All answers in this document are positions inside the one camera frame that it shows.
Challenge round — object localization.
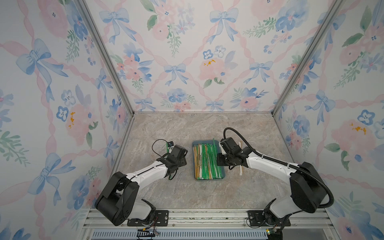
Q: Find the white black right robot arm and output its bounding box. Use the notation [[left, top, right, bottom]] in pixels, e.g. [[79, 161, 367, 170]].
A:
[[218, 144, 331, 219]]

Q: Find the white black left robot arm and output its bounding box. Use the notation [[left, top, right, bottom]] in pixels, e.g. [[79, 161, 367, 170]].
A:
[[95, 145, 188, 226]]

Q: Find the green straw right pile edge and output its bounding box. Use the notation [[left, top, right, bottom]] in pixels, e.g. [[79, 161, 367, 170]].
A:
[[213, 139, 218, 165]]

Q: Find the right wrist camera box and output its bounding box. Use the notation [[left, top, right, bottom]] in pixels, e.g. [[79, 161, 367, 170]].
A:
[[220, 138, 242, 154]]

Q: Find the black corrugated cable conduit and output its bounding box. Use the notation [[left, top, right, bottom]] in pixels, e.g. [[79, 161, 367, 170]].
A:
[[223, 127, 335, 209]]

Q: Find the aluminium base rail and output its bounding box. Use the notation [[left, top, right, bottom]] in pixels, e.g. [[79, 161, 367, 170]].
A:
[[78, 209, 341, 240]]

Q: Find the aluminium frame post left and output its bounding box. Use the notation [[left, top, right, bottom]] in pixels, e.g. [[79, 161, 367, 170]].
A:
[[74, 0, 134, 117]]

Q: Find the aluminium frame post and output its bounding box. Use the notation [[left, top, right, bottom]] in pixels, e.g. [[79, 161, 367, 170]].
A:
[[271, 0, 345, 117], [74, 0, 134, 117]]

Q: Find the aluminium frame post right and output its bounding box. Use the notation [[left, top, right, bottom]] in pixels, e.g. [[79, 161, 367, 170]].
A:
[[271, 0, 345, 117]]

